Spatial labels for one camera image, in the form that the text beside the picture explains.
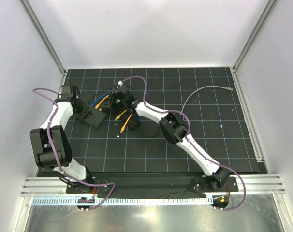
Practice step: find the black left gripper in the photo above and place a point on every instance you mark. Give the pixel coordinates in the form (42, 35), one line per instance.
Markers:
(83, 114)

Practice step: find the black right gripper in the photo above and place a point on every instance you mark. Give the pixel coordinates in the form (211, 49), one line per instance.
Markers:
(109, 105)

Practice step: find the black network switch box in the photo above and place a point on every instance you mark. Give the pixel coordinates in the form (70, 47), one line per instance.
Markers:
(97, 118)

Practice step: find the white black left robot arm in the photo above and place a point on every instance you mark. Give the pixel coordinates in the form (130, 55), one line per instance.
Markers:
(52, 149)

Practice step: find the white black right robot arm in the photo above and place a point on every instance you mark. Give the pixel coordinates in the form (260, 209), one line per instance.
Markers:
(175, 127)

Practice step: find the black power adapter brick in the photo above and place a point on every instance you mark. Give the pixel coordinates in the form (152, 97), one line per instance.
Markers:
(133, 122)

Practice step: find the black grid cutting mat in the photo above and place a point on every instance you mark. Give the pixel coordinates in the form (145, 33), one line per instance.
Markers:
(207, 96)

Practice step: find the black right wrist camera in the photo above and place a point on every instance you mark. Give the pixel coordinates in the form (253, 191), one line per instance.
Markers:
(123, 91)

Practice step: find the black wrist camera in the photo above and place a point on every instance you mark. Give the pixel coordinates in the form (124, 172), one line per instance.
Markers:
(123, 91)
(69, 91)

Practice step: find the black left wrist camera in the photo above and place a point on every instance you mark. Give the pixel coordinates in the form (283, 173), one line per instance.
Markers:
(69, 91)

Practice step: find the aluminium front frame rail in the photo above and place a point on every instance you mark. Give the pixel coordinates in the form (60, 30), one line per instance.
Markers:
(255, 184)

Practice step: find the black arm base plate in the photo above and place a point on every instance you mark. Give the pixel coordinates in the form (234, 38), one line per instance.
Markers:
(160, 186)

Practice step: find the white slotted cable duct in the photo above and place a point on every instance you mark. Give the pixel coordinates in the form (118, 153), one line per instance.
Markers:
(88, 201)

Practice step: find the left aluminium corner post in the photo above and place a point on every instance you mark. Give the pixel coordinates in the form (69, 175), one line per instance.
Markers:
(42, 34)

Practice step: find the aluminium corner post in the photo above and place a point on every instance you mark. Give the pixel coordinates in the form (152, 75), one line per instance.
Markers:
(42, 34)
(270, 5)

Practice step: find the right aluminium corner post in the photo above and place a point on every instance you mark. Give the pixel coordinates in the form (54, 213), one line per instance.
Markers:
(270, 5)

